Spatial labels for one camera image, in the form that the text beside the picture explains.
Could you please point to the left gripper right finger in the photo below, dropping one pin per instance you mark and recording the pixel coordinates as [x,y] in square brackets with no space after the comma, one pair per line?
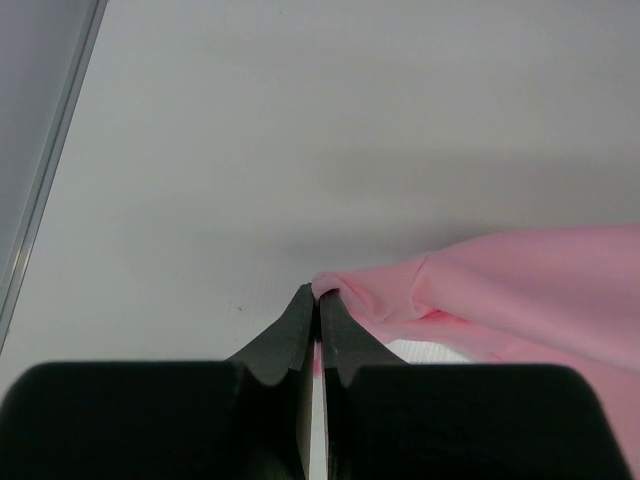
[346,347]

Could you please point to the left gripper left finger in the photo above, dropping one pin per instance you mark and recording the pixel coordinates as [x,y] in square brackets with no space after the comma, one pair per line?
[276,396]

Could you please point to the left aluminium frame post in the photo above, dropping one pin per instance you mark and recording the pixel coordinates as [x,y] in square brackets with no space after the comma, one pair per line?
[46,47]

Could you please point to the pink t shirt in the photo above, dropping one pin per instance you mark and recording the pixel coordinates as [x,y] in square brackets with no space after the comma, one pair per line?
[575,289]

